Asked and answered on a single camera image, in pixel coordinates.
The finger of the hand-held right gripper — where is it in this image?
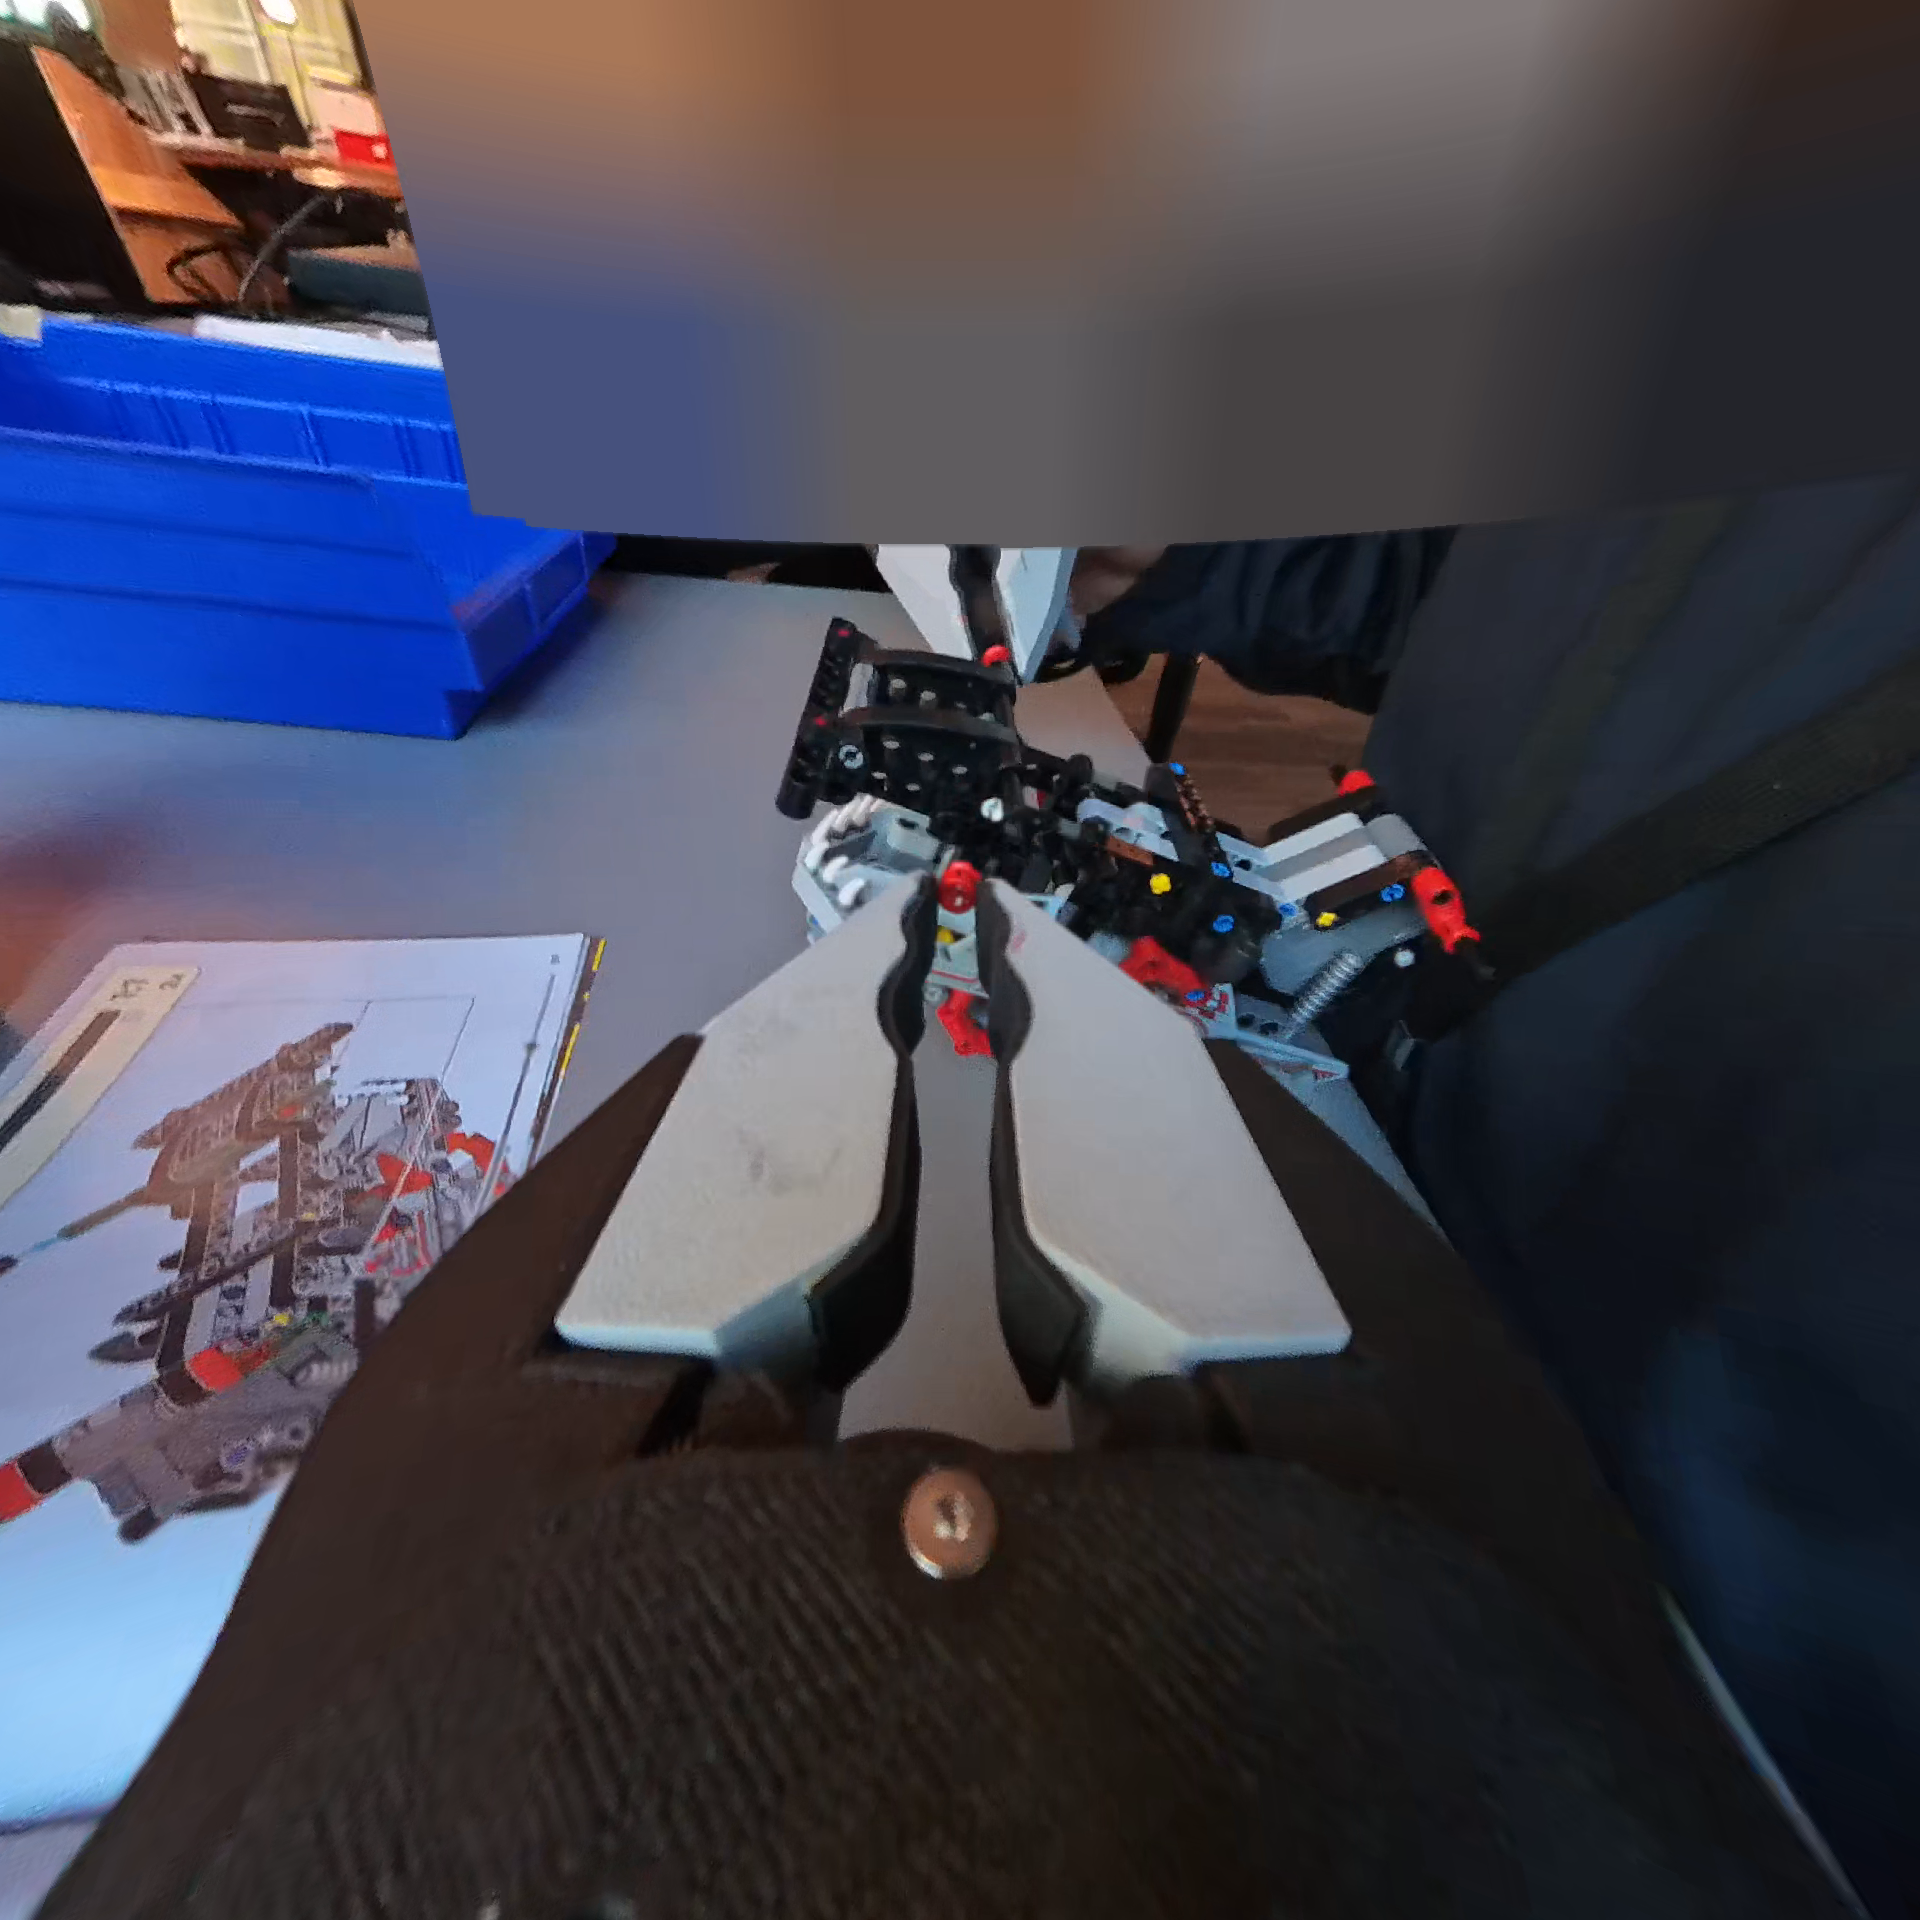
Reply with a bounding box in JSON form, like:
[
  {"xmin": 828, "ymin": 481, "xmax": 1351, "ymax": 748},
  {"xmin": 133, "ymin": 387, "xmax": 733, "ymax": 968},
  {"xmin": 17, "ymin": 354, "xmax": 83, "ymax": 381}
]
[
  {"xmin": 874, "ymin": 544, "xmax": 988, "ymax": 649},
  {"xmin": 993, "ymin": 544, "xmax": 1087, "ymax": 683}
]

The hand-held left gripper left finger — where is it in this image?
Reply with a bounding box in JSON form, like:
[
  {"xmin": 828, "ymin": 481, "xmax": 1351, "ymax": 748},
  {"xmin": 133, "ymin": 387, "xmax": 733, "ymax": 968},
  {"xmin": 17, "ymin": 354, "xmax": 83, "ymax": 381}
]
[{"xmin": 554, "ymin": 875, "xmax": 941, "ymax": 1397}]

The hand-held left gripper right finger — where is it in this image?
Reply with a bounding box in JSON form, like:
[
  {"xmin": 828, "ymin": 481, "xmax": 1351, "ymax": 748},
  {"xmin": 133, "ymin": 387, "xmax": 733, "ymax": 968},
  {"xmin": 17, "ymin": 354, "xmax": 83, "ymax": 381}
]
[{"xmin": 974, "ymin": 881, "xmax": 1353, "ymax": 1407}]

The brick-built toy truck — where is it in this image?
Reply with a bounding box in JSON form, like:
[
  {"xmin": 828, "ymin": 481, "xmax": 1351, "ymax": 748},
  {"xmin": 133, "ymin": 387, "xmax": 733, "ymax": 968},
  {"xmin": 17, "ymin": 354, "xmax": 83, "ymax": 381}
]
[{"xmin": 772, "ymin": 613, "xmax": 1488, "ymax": 1082}]

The person's right forearm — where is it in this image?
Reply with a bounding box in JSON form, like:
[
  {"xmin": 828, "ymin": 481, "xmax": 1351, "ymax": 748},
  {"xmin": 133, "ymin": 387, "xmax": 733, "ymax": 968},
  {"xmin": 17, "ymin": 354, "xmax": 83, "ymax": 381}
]
[{"xmin": 1081, "ymin": 531, "xmax": 1458, "ymax": 713}]

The open instruction booklet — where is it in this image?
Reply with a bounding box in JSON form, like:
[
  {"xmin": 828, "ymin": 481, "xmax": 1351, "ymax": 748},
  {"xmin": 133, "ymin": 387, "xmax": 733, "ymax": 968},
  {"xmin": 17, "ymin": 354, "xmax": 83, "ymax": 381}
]
[{"xmin": 0, "ymin": 932, "xmax": 610, "ymax": 1832}]

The person's dark clothed torso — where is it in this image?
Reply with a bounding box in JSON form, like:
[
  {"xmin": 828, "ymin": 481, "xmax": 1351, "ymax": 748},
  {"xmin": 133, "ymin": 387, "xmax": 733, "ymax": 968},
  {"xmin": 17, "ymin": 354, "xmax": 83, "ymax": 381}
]
[{"xmin": 1357, "ymin": 479, "xmax": 1920, "ymax": 1920}]

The blue plastic bin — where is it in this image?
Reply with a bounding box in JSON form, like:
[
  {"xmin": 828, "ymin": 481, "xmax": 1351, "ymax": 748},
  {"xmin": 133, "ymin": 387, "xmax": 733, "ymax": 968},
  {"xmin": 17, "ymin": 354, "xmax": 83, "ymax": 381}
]
[{"xmin": 0, "ymin": 313, "xmax": 618, "ymax": 742}]

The black strap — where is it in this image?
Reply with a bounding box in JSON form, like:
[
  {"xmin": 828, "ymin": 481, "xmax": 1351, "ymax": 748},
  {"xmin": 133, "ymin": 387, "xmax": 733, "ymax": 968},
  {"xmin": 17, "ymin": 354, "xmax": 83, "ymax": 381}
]
[{"xmin": 1470, "ymin": 659, "xmax": 1920, "ymax": 977}]

